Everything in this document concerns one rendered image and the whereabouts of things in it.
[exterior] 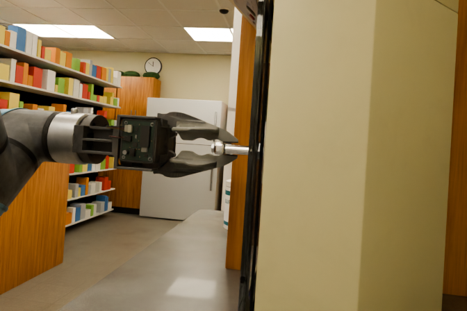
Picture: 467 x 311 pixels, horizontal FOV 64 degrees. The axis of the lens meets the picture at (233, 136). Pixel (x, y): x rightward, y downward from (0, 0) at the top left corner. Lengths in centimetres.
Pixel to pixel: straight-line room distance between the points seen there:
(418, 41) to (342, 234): 25
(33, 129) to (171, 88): 581
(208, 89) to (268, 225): 579
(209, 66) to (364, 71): 585
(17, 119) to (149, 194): 516
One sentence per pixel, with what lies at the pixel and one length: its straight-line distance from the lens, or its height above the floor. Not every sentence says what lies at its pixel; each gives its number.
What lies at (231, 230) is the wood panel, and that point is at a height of 102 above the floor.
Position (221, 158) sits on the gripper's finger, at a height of 119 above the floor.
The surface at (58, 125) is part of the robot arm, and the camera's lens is 56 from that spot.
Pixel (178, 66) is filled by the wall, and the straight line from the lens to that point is 638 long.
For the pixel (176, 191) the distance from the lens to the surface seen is 558.
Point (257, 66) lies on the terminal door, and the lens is 43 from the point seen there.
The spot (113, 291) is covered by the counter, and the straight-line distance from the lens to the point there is 72.
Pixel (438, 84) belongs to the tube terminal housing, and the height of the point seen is 130.
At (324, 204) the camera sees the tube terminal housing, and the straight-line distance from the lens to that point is 42.
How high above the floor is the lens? 121
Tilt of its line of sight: 1 degrees up
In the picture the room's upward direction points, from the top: 4 degrees clockwise
